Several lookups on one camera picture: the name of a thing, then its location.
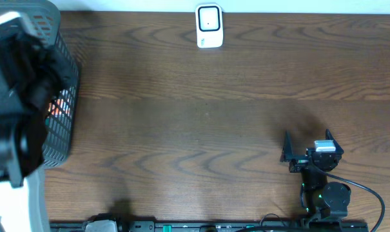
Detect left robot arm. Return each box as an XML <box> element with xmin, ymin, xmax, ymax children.
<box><xmin>0</xmin><ymin>11</ymin><xmax>79</xmax><ymax>231</ymax></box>

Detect white barcode scanner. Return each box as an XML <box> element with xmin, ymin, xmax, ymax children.
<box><xmin>195</xmin><ymin>3</ymin><xmax>224</xmax><ymax>48</ymax></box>

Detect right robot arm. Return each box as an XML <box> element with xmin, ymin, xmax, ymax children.
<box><xmin>280</xmin><ymin>130</ymin><xmax>351</xmax><ymax>227</ymax></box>

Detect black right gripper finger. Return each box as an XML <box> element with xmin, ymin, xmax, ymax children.
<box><xmin>325</xmin><ymin>129</ymin><xmax>340</xmax><ymax>149</ymax></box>
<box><xmin>282</xmin><ymin>131</ymin><xmax>293</xmax><ymax>155</ymax></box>

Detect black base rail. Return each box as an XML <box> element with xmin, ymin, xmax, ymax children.
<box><xmin>50</xmin><ymin>214</ymin><xmax>368</xmax><ymax>232</ymax></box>

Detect grey plastic mesh basket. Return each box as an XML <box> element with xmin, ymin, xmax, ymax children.
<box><xmin>0</xmin><ymin>0</ymin><xmax>80</xmax><ymax>169</ymax></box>

